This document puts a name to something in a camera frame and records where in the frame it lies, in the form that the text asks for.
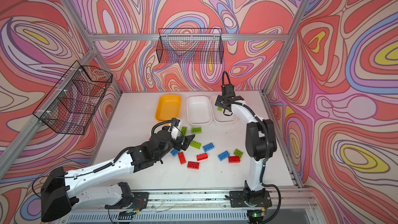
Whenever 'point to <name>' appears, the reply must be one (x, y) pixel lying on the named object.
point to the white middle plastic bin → (199, 110)
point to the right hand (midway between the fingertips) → (223, 105)
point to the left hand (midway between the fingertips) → (186, 130)
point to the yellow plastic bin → (169, 106)
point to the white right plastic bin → (217, 113)
